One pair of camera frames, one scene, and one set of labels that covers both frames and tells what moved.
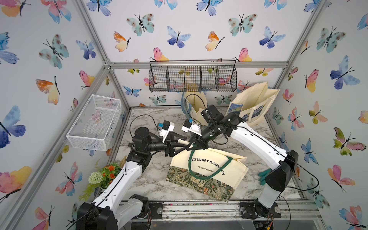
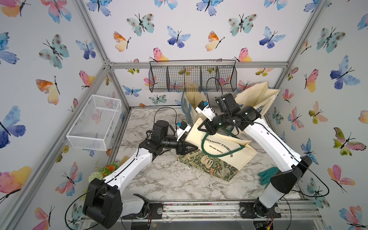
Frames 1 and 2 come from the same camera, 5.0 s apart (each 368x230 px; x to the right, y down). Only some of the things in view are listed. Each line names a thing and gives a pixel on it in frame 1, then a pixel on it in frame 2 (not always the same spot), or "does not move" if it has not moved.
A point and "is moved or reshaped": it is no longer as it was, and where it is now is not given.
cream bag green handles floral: x=212 y=173 is moved or reshaped
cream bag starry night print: x=252 y=104 does not move
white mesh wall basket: x=93 y=127 does not move
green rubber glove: x=262 y=175 does not move
